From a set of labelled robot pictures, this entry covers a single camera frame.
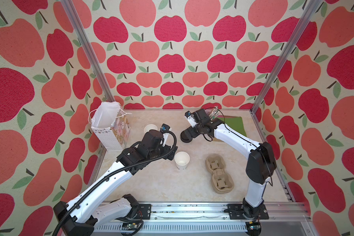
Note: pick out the white paper cup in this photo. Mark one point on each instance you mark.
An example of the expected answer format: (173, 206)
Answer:
(182, 160)

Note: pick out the green napkin stack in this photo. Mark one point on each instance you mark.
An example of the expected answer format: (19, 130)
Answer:
(236, 123)

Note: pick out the aluminium frame post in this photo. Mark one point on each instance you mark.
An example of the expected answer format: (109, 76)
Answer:
(74, 18)
(303, 22)

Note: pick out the cutlery in pink holder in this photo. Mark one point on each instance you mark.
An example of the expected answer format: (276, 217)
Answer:
(214, 113)

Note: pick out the left aluminium frame post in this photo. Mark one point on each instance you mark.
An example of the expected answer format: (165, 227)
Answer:
(74, 18)

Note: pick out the cardboard two-cup carrier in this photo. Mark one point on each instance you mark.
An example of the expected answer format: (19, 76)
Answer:
(221, 181)

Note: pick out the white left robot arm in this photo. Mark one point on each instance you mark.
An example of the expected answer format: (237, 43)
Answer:
(83, 214)

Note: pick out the stacked white paper cups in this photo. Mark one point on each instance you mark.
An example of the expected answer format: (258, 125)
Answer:
(150, 127)

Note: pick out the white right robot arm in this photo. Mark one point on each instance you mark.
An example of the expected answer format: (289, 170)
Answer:
(261, 162)

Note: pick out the cartoon animal gift bag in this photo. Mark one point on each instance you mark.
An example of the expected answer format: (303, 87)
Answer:
(111, 126)

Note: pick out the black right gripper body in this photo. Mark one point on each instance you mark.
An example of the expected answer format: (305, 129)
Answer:
(187, 136)

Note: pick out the right aluminium frame post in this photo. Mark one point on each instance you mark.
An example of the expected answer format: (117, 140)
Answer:
(303, 22)

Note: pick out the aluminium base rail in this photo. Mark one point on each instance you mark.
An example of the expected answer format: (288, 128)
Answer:
(218, 219)

